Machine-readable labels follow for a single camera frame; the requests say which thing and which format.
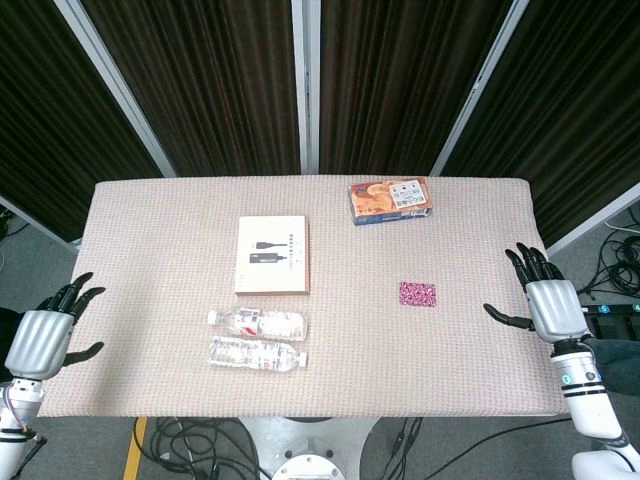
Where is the orange blue snack box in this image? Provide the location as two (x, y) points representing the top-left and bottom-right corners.
(348, 177), (434, 227)

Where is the pink patterned packet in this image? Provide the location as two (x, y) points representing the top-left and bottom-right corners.
(398, 281), (438, 307)

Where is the long black cable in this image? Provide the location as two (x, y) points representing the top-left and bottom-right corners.
(389, 417), (574, 480)

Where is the clear bottle white text label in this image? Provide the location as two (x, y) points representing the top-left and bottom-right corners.
(207, 335), (310, 374)

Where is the dark brown curtain panel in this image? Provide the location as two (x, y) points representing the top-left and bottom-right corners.
(0, 0), (166, 226)
(439, 0), (640, 246)
(82, 0), (301, 176)
(319, 0), (514, 176)

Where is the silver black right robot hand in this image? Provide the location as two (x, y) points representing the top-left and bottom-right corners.
(482, 242), (594, 346)

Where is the clear bottle red swoosh label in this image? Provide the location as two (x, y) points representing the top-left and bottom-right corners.
(207, 306), (308, 342)

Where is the grey metal partition post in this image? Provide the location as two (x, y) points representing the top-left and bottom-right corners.
(291, 0), (321, 176)
(52, 0), (177, 177)
(429, 0), (531, 177)

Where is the grey metal partition rail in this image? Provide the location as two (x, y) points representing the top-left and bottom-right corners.
(547, 182), (640, 251)
(0, 194), (84, 249)

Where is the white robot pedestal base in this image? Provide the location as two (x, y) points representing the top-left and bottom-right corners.
(239, 417), (381, 480)

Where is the white cable product box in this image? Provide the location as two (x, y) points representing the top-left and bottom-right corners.
(233, 215), (311, 296)

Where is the pink woven tablecloth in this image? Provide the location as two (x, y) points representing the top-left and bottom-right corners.
(37, 174), (569, 419)

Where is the black floor cable bundle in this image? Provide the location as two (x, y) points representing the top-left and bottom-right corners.
(134, 417), (274, 480)
(574, 204), (640, 301)

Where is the dark teal fabric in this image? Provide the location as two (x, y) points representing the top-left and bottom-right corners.
(582, 335), (640, 399)

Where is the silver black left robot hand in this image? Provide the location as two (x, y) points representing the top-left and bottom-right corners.
(3, 272), (107, 381)

